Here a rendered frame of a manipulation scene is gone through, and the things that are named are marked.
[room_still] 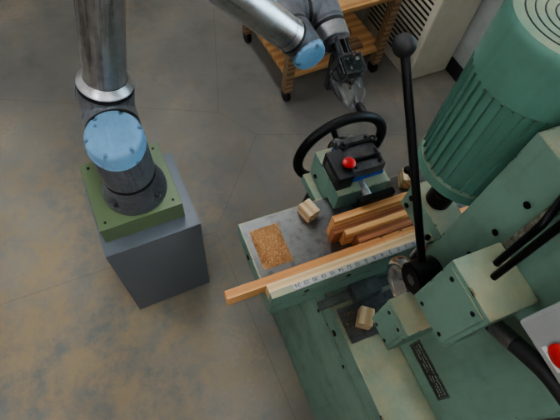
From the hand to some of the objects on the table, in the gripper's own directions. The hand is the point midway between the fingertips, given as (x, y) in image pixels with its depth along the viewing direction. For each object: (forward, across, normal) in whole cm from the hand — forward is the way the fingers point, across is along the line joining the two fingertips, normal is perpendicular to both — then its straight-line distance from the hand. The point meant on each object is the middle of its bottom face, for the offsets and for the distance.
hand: (355, 111), depth 126 cm
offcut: (+25, -27, -11) cm, 38 cm away
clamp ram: (+26, -14, -12) cm, 32 cm away
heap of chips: (+29, -38, -12) cm, 50 cm away
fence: (+41, -14, -17) cm, 46 cm away
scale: (+39, -14, -22) cm, 47 cm away
